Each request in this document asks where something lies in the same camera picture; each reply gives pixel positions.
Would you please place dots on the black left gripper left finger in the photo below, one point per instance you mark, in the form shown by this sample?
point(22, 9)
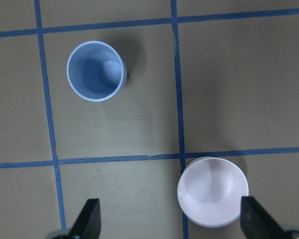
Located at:
point(87, 225)

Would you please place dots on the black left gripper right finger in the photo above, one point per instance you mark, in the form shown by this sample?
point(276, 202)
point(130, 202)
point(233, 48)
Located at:
point(256, 223)

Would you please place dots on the pink bowl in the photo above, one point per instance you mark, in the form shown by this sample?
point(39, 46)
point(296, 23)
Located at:
point(209, 191)

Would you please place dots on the blue cup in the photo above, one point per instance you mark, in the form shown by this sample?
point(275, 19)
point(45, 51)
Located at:
point(95, 71)

